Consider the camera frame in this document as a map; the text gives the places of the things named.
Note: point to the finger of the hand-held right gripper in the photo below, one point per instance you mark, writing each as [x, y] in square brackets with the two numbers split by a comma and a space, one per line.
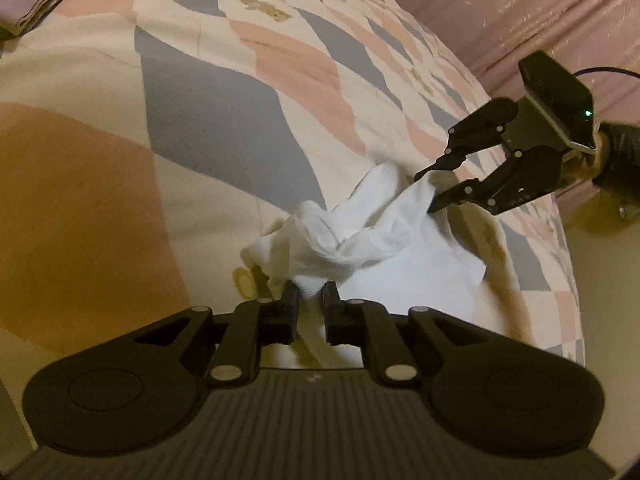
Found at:
[475, 127]
[472, 191]

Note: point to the person's right hand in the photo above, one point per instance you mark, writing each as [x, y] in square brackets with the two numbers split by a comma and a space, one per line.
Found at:
[582, 165]

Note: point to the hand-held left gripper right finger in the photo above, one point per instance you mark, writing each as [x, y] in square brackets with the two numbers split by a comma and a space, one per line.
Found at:
[331, 310]

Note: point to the white garment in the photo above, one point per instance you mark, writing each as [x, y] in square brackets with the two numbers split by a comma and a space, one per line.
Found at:
[400, 255]

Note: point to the person's right forearm dark sleeve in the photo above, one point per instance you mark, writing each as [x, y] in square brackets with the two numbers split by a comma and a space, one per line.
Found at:
[622, 157]

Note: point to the patchwork quilt with bear print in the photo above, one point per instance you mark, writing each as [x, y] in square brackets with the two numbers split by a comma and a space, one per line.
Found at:
[210, 110]

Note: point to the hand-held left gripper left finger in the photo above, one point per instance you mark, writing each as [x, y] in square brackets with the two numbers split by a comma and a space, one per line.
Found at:
[289, 310]

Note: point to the pink curtain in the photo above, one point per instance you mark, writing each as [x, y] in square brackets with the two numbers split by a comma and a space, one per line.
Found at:
[500, 15]

